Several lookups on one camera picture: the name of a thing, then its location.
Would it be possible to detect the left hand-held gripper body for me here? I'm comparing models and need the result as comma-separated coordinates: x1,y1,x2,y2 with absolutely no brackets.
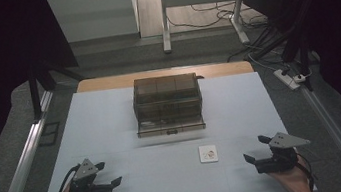
65,154,114,192

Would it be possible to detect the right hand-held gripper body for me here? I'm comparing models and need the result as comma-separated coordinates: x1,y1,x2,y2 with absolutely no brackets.
250,127,315,177

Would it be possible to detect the person's right hand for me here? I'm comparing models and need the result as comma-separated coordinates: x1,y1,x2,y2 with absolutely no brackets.
266,155,315,192

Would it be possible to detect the white table mat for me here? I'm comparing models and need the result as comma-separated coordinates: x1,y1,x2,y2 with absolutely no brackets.
20,61,318,192

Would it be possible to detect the small white card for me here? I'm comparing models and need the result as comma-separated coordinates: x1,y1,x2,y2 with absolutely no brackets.
198,143,220,165

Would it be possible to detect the white power strip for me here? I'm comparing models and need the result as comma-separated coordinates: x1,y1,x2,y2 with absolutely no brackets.
272,64,309,93

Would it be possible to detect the wooden table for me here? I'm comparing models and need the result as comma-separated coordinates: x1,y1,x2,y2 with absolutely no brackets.
75,56,255,98

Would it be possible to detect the black metal stand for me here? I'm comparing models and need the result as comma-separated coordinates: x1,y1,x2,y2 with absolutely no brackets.
239,0,318,99
24,53,92,123

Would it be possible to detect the brown transparent drawer box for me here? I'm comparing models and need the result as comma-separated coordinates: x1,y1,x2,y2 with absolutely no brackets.
128,69,212,140

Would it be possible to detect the white cabinet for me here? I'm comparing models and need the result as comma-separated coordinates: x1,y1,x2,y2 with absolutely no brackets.
45,0,143,47

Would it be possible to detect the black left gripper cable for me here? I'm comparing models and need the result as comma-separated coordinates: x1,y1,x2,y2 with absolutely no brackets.
33,163,86,192

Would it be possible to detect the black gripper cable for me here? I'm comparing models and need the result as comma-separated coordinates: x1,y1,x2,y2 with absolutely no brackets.
33,163,86,192
295,151,318,192

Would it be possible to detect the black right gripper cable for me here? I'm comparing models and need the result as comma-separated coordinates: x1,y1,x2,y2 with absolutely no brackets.
295,151,318,192

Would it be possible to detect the black floor frame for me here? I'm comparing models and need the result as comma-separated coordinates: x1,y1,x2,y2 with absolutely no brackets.
35,120,64,149

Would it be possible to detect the white floor cable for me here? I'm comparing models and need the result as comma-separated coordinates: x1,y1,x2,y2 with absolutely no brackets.
246,48,279,77

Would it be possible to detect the black floor cable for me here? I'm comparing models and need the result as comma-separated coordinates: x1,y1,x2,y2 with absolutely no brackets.
164,0,272,42

